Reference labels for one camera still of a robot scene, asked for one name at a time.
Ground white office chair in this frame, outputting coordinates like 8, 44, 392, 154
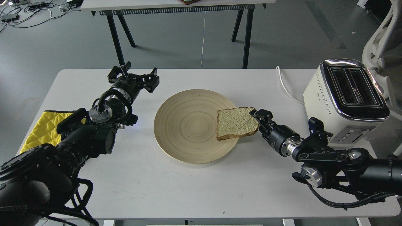
362, 0, 402, 157

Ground cables and adapters on floor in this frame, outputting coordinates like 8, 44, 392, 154
0, 0, 84, 33

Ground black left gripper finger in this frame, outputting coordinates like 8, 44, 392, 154
107, 61, 132, 83
139, 67, 160, 93

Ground round wooden plate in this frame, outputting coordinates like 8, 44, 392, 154
154, 89, 238, 164

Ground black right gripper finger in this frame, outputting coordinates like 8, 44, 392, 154
249, 109, 273, 126

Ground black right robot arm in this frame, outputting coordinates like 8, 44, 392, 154
250, 109, 402, 210

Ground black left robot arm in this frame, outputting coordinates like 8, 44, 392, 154
0, 62, 160, 226

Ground white toaster power cable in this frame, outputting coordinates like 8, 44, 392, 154
276, 66, 304, 105

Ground cream and chrome toaster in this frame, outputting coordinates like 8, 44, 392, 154
303, 58, 390, 147

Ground yellow quilted cloth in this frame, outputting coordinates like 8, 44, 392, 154
19, 110, 75, 154

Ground thin white hanging cable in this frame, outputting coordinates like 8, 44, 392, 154
201, 11, 206, 69

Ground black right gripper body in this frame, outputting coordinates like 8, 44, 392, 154
259, 122, 301, 155

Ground white background table black legs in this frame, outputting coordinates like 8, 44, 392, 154
80, 0, 275, 69

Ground slice of white bread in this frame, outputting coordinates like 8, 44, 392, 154
216, 107, 259, 141

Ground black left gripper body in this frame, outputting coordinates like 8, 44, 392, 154
109, 74, 150, 103

